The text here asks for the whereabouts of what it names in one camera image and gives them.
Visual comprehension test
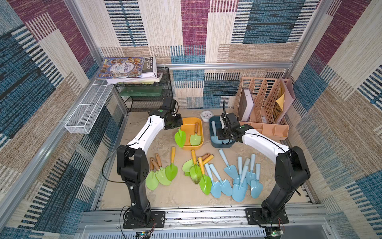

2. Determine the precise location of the white round clock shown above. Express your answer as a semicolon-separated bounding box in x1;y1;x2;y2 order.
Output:
200;110;214;123

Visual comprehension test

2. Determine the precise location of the white box in organizer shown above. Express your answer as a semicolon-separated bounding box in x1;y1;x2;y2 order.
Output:
238;89;254;121

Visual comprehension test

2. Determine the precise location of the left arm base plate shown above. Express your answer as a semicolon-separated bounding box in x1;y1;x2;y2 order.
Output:
122;211;166;229

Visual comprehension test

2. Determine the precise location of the blue shovel large centre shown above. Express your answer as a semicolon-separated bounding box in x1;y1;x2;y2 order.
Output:
232;158;250;202

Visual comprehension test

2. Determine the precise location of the pink desk file organizer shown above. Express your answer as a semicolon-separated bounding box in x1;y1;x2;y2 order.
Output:
234;77;295;140

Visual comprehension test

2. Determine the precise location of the white book stack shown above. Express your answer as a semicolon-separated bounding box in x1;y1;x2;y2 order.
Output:
100;56;162;84

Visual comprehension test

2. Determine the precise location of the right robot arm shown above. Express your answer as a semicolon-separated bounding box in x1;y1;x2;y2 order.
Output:
218;112;311;225

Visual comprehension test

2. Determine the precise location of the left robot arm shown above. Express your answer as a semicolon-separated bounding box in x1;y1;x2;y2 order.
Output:
117;98;183;227

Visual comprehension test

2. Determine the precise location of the colorful picture book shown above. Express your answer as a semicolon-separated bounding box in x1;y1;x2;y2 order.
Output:
96;57;145;79

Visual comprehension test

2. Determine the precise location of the black wire shelf rack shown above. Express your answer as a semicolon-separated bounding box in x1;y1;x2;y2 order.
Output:
115;67;174;112

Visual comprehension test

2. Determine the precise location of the dark green shovel yellow handle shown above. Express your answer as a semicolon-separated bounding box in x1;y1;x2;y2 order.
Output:
190;150;202;184

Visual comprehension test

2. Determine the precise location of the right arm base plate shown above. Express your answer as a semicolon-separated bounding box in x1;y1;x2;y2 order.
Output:
245;208;289;226

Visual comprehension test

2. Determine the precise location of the dark blue storage box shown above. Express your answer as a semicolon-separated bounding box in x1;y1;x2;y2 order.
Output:
209;116;234;148

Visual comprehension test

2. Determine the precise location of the green tray on shelf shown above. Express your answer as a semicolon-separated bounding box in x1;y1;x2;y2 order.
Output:
119;86;163;97

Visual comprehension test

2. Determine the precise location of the yellow storage box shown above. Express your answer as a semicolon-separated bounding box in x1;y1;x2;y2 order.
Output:
181;117;204;150

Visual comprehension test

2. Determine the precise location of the white wire mesh basket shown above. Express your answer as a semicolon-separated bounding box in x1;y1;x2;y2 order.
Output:
65;84;113;134

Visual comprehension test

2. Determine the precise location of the yellow paper in organizer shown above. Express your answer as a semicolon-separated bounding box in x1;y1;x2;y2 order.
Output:
275;93;285;112

